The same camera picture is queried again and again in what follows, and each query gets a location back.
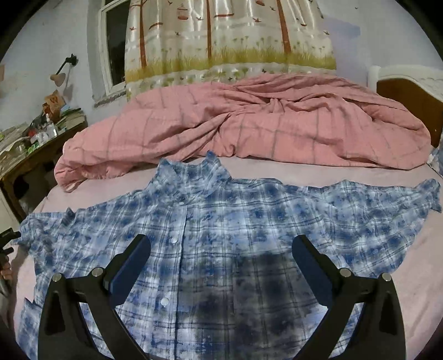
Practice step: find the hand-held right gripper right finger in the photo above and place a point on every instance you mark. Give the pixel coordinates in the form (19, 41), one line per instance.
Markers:
(313, 273)

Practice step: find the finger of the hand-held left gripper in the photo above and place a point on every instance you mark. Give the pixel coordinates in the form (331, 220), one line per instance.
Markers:
(9, 235)
(6, 250)

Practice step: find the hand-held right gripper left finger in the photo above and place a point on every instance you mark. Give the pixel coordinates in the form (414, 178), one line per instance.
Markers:
(129, 273)

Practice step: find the blue plaid shirt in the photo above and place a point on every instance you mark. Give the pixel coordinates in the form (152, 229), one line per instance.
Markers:
(221, 221)

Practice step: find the person's left hand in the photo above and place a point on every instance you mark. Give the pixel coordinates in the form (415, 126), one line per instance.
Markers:
(5, 274)

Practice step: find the wooden desk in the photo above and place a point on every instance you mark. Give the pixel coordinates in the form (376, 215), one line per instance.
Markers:
(38, 155)

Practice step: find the pile of desk clutter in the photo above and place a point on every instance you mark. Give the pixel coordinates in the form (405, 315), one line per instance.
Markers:
(27, 136)

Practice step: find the pink bed sheet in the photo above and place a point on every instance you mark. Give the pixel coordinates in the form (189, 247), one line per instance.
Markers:
(415, 280)

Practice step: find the stack of books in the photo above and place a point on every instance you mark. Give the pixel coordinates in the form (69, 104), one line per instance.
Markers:
(74, 117)

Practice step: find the pink plaid duvet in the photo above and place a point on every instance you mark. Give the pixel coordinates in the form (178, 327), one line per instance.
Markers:
(249, 121)

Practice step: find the blue pillow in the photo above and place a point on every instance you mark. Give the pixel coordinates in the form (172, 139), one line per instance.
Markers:
(436, 157)

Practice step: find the white framed window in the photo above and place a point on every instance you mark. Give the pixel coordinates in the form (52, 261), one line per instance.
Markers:
(109, 84)

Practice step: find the white and wood headboard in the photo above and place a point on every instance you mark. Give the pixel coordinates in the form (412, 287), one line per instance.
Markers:
(405, 72)

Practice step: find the tree print curtain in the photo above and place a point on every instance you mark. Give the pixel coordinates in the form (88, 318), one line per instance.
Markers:
(228, 38)

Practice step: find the wall-mounted lamp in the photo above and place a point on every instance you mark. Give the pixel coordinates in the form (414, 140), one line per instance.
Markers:
(61, 74)

